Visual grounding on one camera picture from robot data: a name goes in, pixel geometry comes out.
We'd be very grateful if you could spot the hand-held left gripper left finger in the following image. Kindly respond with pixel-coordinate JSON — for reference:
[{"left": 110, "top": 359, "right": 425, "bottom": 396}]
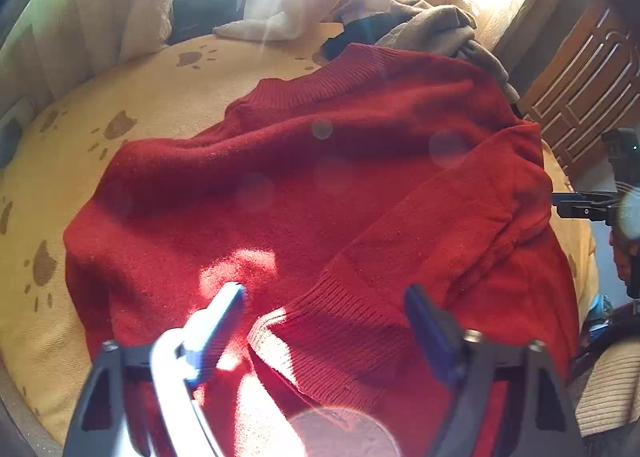
[{"left": 62, "top": 281, "right": 247, "bottom": 457}]

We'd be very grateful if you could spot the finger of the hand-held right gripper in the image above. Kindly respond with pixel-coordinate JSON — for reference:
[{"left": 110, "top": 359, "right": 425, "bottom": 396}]
[{"left": 552, "top": 192, "right": 621, "bottom": 223}]

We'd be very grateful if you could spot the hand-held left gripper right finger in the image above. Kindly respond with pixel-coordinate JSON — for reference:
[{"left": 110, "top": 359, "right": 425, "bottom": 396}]
[{"left": 404, "top": 283, "right": 586, "bottom": 457}]

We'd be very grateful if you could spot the red knit sweater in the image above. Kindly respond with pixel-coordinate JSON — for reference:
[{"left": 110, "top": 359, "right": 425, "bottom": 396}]
[{"left": 64, "top": 43, "right": 581, "bottom": 457}]

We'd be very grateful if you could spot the pile of dark clothes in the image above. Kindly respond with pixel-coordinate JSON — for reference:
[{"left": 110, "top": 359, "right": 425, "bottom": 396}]
[{"left": 375, "top": 0, "right": 521, "bottom": 103}]

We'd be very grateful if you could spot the person's right hand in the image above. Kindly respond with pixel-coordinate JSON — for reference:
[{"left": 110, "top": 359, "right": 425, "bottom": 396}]
[{"left": 609, "top": 229, "right": 638, "bottom": 284}]

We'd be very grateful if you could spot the brown wooden door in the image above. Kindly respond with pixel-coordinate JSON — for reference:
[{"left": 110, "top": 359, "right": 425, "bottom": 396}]
[{"left": 517, "top": 2, "right": 640, "bottom": 178}]

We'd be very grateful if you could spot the light blue plastic object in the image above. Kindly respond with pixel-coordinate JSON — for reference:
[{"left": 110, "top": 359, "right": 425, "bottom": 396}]
[{"left": 586, "top": 294, "right": 615, "bottom": 340}]

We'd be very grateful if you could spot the yellow paw-print blanket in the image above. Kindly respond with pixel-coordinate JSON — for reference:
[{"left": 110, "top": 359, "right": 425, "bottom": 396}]
[{"left": 0, "top": 20, "right": 601, "bottom": 445}]

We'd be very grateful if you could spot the black charger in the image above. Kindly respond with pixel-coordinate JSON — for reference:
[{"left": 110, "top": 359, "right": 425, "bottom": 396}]
[{"left": 0, "top": 118, "right": 25, "bottom": 169}]

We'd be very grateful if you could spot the white power strip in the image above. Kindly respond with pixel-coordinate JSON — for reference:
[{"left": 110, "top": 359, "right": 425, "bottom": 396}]
[{"left": 0, "top": 100, "right": 37, "bottom": 138}]

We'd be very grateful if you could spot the white cloth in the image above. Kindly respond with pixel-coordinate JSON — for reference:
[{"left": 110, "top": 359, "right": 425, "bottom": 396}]
[{"left": 212, "top": 12, "right": 321, "bottom": 43}]

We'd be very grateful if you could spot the large black box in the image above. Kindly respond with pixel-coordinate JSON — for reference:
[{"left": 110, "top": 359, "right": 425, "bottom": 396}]
[{"left": 167, "top": 0, "right": 240, "bottom": 45}]

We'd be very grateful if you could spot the white box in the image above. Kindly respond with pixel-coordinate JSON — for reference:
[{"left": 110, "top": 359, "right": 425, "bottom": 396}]
[{"left": 236, "top": 0, "right": 288, "bottom": 20}]

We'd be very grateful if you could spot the beige corduroy cushion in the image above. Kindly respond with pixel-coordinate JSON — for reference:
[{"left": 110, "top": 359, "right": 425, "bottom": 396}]
[{"left": 570, "top": 332, "right": 640, "bottom": 438}]

